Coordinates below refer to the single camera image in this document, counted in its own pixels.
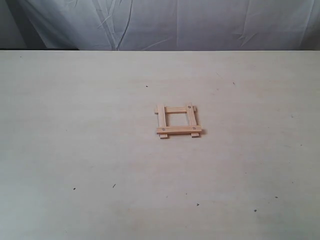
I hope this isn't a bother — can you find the plain wood stick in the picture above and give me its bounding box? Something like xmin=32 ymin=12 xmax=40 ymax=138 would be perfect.
xmin=157 ymin=104 xmax=168 ymax=139
xmin=154 ymin=106 xmax=197 ymax=114

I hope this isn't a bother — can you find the plain wood stick top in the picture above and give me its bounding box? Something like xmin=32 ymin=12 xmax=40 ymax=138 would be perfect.
xmin=154 ymin=106 xmax=197 ymax=114

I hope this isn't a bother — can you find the wood stick with dark dots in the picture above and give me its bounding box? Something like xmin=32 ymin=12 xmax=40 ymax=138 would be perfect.
xmin=156 ymin=126 xmax=202 ymax=135

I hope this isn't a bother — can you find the wood stick with magnets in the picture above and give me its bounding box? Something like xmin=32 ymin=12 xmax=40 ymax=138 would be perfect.
xmin=186 ymin=102 xmax=200 ymax=138

